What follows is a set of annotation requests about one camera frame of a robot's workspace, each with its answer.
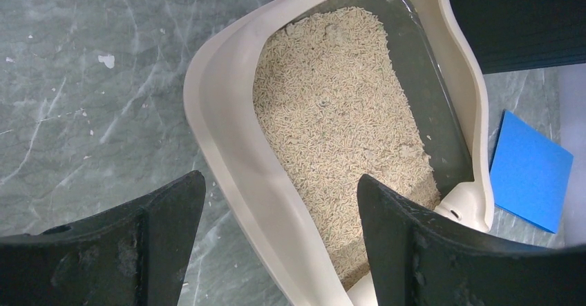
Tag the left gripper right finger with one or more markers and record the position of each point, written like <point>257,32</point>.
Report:
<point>418,257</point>

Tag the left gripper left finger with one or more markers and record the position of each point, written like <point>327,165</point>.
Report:
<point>136,253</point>

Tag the beige litter box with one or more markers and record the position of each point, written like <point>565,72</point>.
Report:
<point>447,92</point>

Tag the cat litter pile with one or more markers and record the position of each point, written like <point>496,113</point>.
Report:
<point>332,109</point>

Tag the blue sheet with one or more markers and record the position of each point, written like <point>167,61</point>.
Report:
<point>529,174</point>

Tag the black trash bin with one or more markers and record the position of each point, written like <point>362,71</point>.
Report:
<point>511,35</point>

